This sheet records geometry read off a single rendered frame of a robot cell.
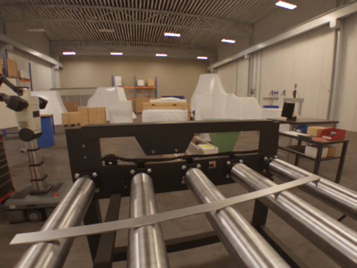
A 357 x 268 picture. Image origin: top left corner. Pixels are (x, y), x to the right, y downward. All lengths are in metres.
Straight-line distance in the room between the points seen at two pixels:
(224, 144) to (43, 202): 3.10
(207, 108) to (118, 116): 5.52
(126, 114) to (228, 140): 6.38
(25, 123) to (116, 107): 7.01
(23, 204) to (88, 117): 7.07
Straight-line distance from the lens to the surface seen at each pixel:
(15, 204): 2.46
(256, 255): 0.53
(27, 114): 2.22
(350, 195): 1.00
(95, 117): 9.01
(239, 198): 0.71
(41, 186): 2.45
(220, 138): 3.52
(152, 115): 4.34
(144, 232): 0.55
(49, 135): 6.10
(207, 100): 4.61
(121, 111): 8.94
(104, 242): 0.75
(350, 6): 11.97
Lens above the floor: 1.29
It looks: 11 degrees down
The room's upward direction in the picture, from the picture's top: straight up
